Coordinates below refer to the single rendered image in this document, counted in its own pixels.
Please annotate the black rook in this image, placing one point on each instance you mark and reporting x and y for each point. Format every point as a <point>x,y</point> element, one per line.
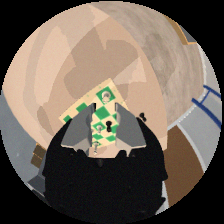
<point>108,124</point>

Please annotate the white pawn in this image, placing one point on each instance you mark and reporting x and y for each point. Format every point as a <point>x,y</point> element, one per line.
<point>99,127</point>

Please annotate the green and cream chessboard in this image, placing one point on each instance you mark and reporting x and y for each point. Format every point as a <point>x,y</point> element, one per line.
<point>104,111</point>

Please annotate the white rook chess piece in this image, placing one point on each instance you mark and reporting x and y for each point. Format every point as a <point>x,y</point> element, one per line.
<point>105,95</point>

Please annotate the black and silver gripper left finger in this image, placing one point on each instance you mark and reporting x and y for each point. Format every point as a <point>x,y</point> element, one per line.
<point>75,134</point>

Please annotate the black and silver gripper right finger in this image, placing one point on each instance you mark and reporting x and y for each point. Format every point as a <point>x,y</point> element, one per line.
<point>134,136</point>

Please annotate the black chess pawn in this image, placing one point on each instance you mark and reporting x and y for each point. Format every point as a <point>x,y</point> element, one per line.
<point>141,115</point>

